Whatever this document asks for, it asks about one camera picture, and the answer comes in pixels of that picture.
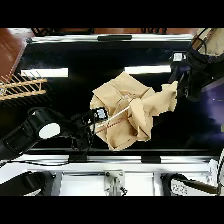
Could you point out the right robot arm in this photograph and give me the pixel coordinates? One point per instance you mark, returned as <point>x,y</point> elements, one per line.
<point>200,66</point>

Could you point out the tan shirt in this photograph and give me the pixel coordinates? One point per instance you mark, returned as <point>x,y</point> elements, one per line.
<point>116,93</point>

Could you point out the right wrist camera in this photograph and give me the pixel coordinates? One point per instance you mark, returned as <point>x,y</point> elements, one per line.
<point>179,56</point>

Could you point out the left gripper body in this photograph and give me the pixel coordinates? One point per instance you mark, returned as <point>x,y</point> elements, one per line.
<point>82,122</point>

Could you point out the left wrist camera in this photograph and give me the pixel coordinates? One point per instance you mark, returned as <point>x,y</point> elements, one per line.
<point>100,114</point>

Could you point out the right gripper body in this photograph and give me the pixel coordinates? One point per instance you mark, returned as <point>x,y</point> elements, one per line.
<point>181,71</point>

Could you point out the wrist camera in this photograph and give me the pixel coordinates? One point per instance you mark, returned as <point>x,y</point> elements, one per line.
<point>100,114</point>
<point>179,56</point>

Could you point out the beige garment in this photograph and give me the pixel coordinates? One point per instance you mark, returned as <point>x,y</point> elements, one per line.
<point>215,41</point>

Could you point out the brown clothes hanger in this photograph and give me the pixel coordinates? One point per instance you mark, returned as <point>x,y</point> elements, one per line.
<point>21,83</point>

